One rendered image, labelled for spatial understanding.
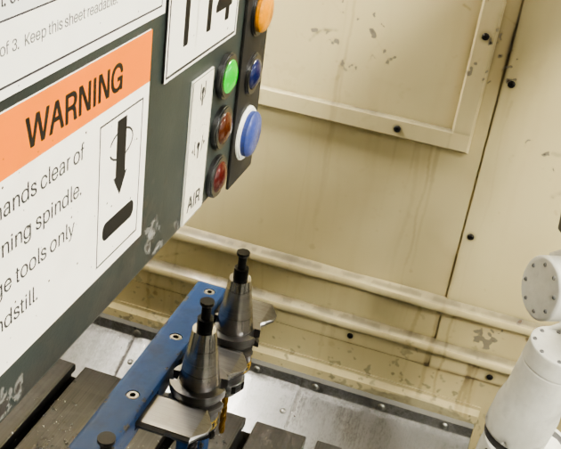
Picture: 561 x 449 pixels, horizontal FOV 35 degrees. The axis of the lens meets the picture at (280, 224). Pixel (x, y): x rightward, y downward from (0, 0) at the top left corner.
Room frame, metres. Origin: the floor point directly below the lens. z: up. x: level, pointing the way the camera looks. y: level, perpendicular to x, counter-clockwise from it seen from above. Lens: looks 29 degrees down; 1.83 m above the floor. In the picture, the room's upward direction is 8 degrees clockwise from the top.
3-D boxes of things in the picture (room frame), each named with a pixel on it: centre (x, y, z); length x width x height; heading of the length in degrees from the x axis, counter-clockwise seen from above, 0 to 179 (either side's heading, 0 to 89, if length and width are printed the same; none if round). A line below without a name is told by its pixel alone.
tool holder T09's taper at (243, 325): (0.85, 0.04, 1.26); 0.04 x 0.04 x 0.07
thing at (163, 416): (0.69, 0.08, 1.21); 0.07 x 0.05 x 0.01; 76
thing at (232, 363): (0.80, 0.05, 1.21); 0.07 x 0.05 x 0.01; 76
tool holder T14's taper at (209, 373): (0.74, 0.06, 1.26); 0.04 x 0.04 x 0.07
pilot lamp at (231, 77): (0.48, 0.04, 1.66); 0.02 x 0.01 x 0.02; 166
